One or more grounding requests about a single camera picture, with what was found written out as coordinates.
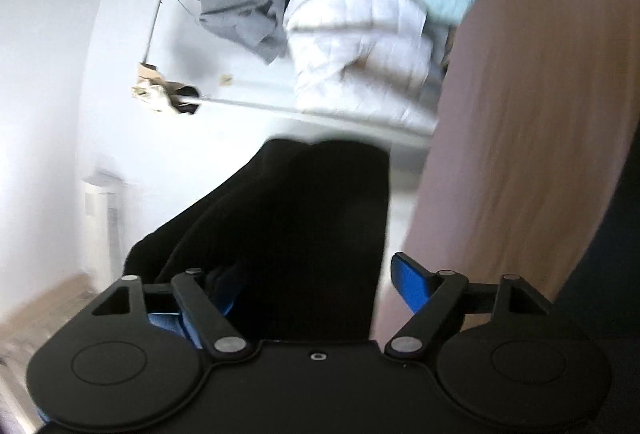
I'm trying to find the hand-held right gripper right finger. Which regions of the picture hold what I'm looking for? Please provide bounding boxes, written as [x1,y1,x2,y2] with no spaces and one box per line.
[384,252,553,357]

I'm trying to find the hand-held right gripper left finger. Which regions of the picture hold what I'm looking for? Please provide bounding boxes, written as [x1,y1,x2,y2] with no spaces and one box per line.
[92,268,253,360]

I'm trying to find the black sweatpants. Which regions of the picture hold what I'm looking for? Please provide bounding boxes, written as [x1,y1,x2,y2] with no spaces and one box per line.
[122,139,391,345]

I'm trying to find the white floor appliance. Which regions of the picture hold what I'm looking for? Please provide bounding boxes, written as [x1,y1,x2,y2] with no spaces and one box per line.
[80,169,126,285]

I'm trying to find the white drying rack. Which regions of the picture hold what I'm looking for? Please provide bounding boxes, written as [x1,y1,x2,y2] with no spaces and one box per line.
[142,0,441,135]

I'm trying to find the small crumpled white-black cloth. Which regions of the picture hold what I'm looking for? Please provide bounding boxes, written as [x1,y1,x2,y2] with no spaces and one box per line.
[131,62,201,117]

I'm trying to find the white puffer jacket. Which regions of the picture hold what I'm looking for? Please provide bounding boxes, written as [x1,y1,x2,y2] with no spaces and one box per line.
[282,0,451,135]

